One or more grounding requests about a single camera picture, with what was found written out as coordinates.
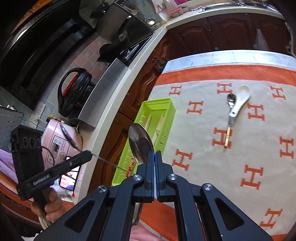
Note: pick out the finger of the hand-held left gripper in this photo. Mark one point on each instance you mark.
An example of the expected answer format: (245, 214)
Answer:
(76, 161)

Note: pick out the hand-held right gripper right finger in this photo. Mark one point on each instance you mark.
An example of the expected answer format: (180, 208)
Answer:
(159, 166)

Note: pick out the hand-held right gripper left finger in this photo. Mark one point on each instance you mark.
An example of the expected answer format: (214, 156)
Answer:
(151, 166)

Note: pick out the large metal spoon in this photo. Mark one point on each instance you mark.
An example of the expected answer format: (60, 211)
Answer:
(141, 141)

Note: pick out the green plastic tray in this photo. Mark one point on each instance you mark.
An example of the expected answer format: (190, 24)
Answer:
(150, 105)

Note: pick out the person's left hand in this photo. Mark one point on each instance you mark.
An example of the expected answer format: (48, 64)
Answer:
(54, 206)

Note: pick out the smartphone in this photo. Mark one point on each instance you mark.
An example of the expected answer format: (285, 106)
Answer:
(69, 179)

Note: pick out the purple cloth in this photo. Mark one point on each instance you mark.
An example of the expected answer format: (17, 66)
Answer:
(8, 164)

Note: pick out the pink rice cooker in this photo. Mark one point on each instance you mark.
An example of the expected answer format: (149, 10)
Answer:
(60, 141)

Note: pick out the perforated metal board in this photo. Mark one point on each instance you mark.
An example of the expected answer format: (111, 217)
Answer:
(10, 127)

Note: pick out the orange patterned blanket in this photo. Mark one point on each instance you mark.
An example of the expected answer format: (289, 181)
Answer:
(203, 139)

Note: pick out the black electric pressure cooker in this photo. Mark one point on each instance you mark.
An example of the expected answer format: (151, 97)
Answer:
(76, 92)

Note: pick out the stainless steel stove guard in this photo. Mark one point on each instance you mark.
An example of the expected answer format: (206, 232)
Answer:
(104, 92)

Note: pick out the small metal spoon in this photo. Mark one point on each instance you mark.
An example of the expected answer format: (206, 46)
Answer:
(230, 98)

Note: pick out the white ceramic spoon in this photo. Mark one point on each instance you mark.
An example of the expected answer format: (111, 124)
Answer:
(240, 97)

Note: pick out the gas stove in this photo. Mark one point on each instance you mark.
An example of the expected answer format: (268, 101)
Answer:
(130, 54)

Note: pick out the black wok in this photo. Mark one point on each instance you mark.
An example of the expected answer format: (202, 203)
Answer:
(111, 51)

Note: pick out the steel pot lid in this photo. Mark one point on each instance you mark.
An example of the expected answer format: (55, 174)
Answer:
(152, 23)

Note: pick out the covered bowl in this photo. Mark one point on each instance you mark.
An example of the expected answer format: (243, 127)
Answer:
(175, 11)

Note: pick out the wall socket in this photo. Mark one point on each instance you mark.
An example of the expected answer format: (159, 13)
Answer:
(38, 113)

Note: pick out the black glossy wall cabinet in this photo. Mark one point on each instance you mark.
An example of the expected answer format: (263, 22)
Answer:
(41, 60)

